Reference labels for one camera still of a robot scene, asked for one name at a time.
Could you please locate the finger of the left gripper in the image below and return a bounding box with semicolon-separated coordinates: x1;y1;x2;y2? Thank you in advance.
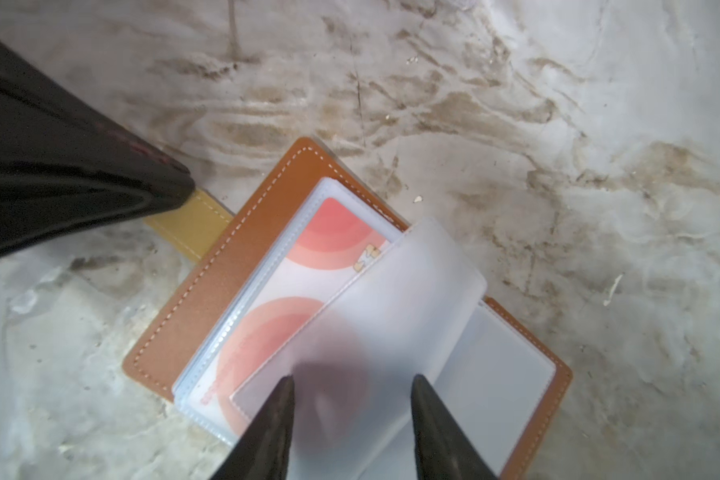
0;42;195;257

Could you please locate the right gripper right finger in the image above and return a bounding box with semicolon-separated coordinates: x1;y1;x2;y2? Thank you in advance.
410;374;497;480

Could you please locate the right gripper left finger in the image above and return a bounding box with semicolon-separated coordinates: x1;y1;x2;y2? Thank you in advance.
211;375;295;480

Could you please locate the brown leather card holder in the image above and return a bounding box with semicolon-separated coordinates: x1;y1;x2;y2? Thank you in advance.
122;137;573;479

